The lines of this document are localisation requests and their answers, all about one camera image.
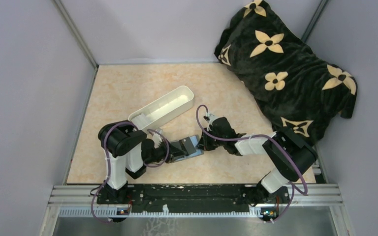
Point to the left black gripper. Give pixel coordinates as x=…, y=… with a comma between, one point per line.
x=174, y=153

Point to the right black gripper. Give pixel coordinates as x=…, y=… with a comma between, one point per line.
x=204, y=143

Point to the dark credit card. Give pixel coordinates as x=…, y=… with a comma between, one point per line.
x=188, y=145

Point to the white plastic tray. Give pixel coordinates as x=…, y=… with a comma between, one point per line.
x=167, y=107

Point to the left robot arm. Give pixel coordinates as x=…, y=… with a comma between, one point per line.
x=130, y=152

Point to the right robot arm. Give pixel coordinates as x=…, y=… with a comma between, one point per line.
x=289, y=152

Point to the stack of white cards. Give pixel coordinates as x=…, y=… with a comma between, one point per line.
x=140, y=120

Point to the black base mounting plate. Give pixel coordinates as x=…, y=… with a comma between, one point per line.
x=190, y=198

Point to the black floral blanket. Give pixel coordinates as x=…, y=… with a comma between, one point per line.
x=291, y=85

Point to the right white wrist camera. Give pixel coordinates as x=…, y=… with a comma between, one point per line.
x=210, y=118

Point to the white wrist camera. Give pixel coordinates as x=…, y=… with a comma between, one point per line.
x=157, y=137
x=210, y=118

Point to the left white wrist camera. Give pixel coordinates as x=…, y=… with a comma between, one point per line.
x=157, y=137

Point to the aluminium frame rail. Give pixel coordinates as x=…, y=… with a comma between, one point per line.
x=76, y=201

